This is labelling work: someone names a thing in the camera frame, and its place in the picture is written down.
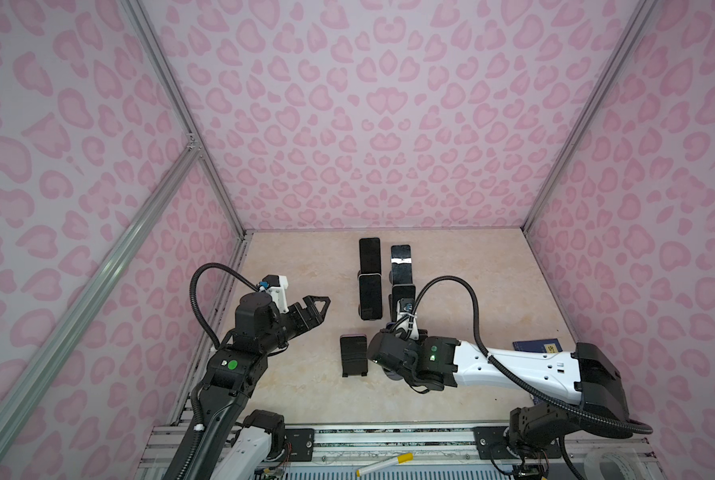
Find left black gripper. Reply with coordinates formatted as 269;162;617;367
259;294;329;356

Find purple phone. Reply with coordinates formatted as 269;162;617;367
339;334;369;378

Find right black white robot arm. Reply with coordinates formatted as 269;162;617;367
367;332;633;458

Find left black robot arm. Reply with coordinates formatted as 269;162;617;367
164;292;330;479

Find middle left black phone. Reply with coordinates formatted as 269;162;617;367
359;273;383;321

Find black phone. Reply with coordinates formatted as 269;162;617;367
389;284;417;314
359;237;381;275
389;244;413;285
359;273;383;321

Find back left black phone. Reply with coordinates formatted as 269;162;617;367
359;237;381;275

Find middle right black phone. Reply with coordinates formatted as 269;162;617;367
389;284;417;314

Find back right black phone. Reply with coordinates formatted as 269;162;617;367
389;244;413;285

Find white yellow marker pen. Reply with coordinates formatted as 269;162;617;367
355;452;415;478

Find blue book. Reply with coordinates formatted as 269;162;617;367
513;338;563;354

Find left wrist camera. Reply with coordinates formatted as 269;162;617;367
258;275;289;313

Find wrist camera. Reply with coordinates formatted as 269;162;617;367
258;275;289;313
393;298;421;340

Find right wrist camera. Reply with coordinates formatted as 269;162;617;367
393;298;421;340

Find left black corrugated cable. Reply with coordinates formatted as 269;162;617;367
188;262;262;349

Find black corrugated cable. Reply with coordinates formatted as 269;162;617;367
392;275;653;437
188;262;262;349

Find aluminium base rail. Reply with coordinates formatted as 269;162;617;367
133;395;665;480

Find diagonal aluminium frame bar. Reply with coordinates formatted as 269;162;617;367
0;146;201;462

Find white cable coil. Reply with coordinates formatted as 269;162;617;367
583;446;659;480

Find right black corrugated cable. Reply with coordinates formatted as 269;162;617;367
392;275;653;437

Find left corner aluminium post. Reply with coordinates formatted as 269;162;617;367
120;0;246;239

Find corner aluminium post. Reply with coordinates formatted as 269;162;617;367
120;0;246;239
521;0;661;237

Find right corner aluminium post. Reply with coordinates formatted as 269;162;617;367
521;0;661;237

